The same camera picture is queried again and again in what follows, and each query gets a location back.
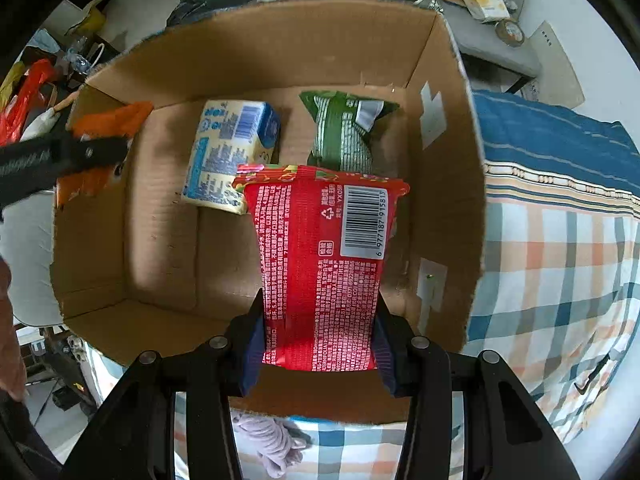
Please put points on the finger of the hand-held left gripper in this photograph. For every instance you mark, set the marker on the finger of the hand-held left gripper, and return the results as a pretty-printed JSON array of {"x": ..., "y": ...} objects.
[{"x": 92, "y": 152}]

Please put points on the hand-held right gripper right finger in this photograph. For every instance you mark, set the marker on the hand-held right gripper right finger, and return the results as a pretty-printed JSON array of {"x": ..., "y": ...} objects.
[{"x": 387, "y": 360}]

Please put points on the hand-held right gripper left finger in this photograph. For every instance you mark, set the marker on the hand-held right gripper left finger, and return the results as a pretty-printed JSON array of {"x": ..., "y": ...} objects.
[{"x": 250, "y": 360}]

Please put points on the orange snack packet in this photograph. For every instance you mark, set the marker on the orange snack packet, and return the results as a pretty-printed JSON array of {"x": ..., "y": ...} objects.
[{"x": 105, "y": 125}]

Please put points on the red snack packet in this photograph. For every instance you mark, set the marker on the red snack packet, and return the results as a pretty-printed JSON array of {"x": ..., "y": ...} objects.
[{"x": 320, "y": 265}]

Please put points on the brown cardboard box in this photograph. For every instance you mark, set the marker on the brown cardboard box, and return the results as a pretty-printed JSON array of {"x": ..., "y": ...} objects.
[{"x": 170, "y": 240}]

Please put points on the person's left forearm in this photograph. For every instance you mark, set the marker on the person's left forearm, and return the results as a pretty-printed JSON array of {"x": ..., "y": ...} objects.
[{"x": 10, "y": 330}]

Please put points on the red plastic bag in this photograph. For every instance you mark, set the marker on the red plastic bag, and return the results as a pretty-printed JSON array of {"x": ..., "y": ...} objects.
[{"x": 25, "y": 105}]

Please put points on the lavender knitted cloth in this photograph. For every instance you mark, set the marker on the lavender knitted cloth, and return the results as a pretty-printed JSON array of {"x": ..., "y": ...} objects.
[{"x": 272, "y": 442}]

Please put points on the clear water bottle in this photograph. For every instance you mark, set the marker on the clear water bottle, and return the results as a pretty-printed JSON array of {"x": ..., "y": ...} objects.
[{"x": 77, "y": 60}]

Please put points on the yellow bag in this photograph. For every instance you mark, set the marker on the yellow bag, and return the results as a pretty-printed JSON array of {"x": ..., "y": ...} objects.
[{"x": 90, "y": 20}]

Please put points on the yellow and blue snack packet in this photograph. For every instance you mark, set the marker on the yellow and blue snack packet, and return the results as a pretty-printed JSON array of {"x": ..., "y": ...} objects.
[{"x": 230, "y": 155}]

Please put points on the plaid blanket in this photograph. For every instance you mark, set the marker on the plaid blanket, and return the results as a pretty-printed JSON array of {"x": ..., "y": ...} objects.
[{"x": 555, "y": 285}]

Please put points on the green snack packet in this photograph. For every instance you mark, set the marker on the green snack packet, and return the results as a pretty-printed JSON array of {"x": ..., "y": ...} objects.
[{"x": 342, "y": 135}]

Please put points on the blue striped quilt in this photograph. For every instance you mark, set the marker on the blue striped quilt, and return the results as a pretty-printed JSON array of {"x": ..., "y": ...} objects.
[{"x": 545, "y": 130}]

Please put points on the grey upholstered bench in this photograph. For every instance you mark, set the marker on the grey upholstered bench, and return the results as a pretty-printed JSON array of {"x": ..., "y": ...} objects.
[{"x": 492, "y": 45}]

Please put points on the white paper sheet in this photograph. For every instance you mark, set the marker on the white paper sheet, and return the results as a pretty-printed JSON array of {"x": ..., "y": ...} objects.
[{"x": 555, "y": 65}]

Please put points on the round metal tin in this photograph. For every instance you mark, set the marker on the round metal tin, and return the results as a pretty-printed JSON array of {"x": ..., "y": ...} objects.
[{"x": 510, "y": 32}]

